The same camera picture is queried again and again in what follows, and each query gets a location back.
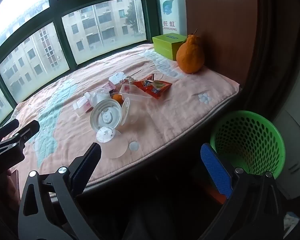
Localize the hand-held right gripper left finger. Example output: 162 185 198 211
17 142 102 240

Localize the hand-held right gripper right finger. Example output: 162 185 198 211
200 143 284 240

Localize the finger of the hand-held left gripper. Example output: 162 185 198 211
0 119 19 143
0 120 40 153

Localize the green perforated plastic basket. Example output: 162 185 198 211
210 110 286 179

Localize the large clear round lid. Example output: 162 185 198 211
90 99 123 130

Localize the clear plastic rectangular lid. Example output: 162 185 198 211
119 84 157 103

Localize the flat translucent round lid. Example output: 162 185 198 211
107 137 129 159

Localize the small clear round lid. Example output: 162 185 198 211
96 127 120 143

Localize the pink snack packet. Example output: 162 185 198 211
73 97 94 117

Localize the pink printed blanket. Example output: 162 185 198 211
9 44 240 188

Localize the clear round plastic bowl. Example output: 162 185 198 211
120 97 139 127

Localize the clear plastic container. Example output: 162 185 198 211
84 88 113 105

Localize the small orange tangerine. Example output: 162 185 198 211
112 93 124 105

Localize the grey board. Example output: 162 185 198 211
272 5 300 200

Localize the crumpled white red wrapper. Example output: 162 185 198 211
119 76 137 87

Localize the red snack wrapper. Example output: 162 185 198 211
132 74 172 100

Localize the large bumpy orange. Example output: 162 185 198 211
176 29 205 74

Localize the grey apartment building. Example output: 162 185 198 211
0 0 147 120

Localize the green tissue box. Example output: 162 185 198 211
152 33 188 61

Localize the brown wooden panel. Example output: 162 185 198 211
184 0 259 85

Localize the white window sticker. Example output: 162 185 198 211
159 0 185 34

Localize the dark green window frame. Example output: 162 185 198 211
0 0 188 130

